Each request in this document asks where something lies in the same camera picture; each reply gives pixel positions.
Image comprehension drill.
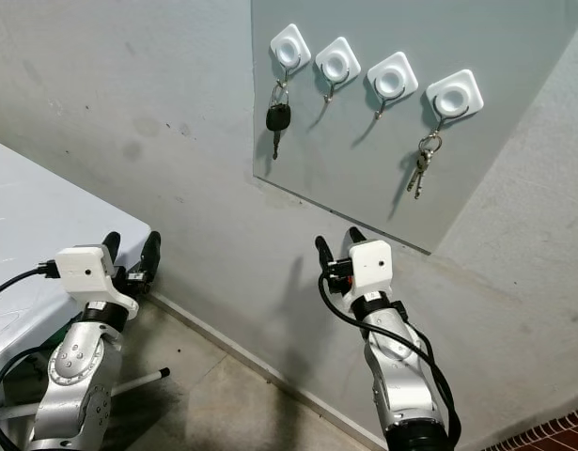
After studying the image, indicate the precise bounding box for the white folding table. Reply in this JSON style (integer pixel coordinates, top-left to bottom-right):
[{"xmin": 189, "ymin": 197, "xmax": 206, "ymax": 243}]
[{"xmin": 0, "ymin": 137, "xmax": 151, "ymax": 416}]

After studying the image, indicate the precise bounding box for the white table leg bar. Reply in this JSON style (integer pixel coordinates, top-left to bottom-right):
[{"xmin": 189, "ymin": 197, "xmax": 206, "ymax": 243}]
[{"xmin": 2, "ymin": 367, "xmax": 171, "ymax": 421}]

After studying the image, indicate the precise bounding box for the silver key bunch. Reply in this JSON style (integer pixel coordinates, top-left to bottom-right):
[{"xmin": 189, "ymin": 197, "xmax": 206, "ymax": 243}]
[{"xmin": 405, "ymin": 132, "xmax": 445, "ymax": 201}]

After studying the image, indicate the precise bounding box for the black car key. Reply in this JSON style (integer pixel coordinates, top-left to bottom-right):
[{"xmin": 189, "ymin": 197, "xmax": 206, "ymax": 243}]
[{"xmin": 265, "ymin": 83, "xmax": 292, "ymax": 161}]

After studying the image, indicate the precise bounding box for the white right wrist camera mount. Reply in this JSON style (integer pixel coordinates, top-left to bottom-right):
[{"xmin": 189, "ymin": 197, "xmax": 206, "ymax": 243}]
[{"xmin": 346, "ymin": 240, "xmax": 396, "ymax": 301}]

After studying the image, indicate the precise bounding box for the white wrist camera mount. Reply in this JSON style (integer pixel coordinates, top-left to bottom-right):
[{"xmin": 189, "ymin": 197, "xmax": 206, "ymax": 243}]
[
  {"xmin": 55, "ymin": 245, "xmax": 140, "ymax": 317},
  {"xmin": 346, "ymin": 240, "xmax": 396, "ymax": 301}
]

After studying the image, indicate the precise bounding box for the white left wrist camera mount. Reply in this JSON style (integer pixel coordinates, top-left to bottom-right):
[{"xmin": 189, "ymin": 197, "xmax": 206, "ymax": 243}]
[{"xmin": 55, "ymin": 245, "xmax": 140, "ymax": 317}]

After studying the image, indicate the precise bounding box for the grey wall board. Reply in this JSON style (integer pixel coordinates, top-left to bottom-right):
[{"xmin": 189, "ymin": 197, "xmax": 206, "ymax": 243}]
[{"xmin": 251, "ymin": 0, "xmax": 578, "ymax": 256}]

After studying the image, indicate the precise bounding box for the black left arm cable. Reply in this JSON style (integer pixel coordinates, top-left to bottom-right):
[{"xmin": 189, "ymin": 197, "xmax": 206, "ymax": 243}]
[{"xmin": 0, "ymin": 265, "xmax": 60, "ymax": 451}]

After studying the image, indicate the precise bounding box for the white square wall hook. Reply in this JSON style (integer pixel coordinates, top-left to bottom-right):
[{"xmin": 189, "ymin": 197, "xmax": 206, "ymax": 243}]
[
  {"xmin": 269, "ymin": 23, "xmax": 313, "ymax": 87},
  {"xmin": 366, "ymin": 51, "xmax": 420, "ymax": 120},
  {"xmin": 425, "ymin": 69, "xmax": 486, "ymax": 133},
  {"xmin": 314, "ymin": 37, "xmax": 363, "ymax": 102}
]

